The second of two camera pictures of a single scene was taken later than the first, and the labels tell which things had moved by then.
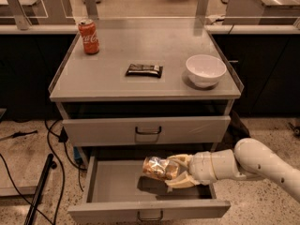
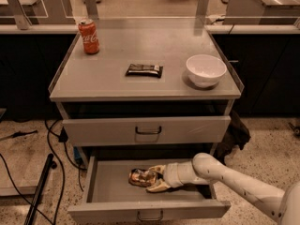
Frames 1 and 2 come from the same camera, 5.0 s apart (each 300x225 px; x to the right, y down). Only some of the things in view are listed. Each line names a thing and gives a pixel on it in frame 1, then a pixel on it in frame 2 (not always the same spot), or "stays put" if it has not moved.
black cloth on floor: [234, 131] stays put
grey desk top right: [262, 5] stays put
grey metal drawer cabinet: [145, 87] stays put
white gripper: [201, 168] → [171, 174]
